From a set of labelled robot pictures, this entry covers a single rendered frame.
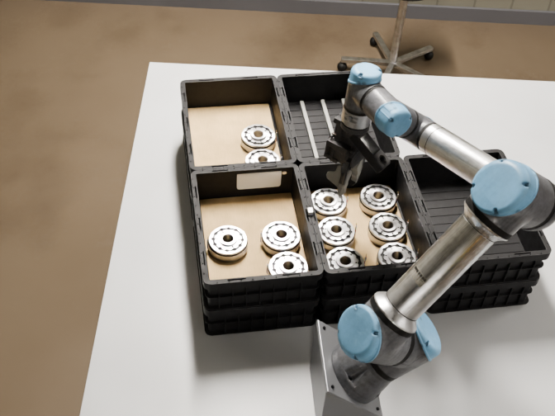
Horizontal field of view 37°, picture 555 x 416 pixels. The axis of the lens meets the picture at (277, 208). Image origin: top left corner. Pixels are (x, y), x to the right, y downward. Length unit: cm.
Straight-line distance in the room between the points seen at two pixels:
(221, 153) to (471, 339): 89
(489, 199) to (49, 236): 216
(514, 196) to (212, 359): 93
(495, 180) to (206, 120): 118
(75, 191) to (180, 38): 117
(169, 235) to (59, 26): 228
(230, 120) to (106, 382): 91
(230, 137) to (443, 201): 66
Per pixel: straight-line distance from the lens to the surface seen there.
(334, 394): 190
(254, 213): 231
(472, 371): 224
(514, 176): 164
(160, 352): 219
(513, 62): 449
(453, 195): 245
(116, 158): 370
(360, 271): 207
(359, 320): 175
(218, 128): 256
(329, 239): 222
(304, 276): 205
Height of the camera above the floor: 252
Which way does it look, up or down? 47 degrees down
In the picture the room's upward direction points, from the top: 4 degrees clockwise
